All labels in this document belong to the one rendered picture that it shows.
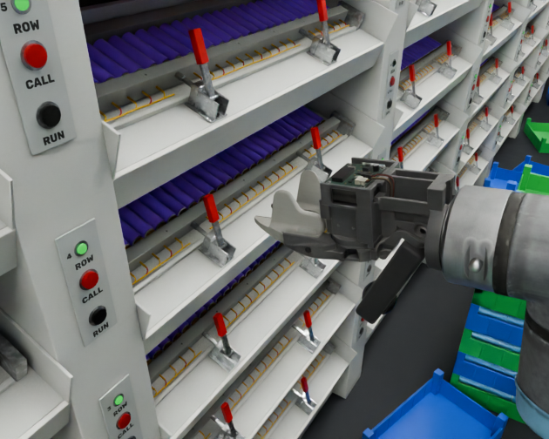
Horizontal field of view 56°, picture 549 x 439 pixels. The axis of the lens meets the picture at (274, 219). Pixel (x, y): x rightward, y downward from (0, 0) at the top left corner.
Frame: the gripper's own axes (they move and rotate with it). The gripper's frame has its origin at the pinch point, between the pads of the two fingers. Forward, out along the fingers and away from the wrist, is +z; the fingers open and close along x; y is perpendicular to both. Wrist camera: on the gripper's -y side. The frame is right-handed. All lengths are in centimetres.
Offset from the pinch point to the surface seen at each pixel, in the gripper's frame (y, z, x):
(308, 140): -2.2, 13.6, -30.5
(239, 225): -6.2, 11.4, -6.6
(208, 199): 1.3, 9.3, 0.4
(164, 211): -1.0, 16.7, 1.5
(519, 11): -4, 9, -184
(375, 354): -80, 19, -63
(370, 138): -6.2, 8.2, -44.3
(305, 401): -63, 19, -26
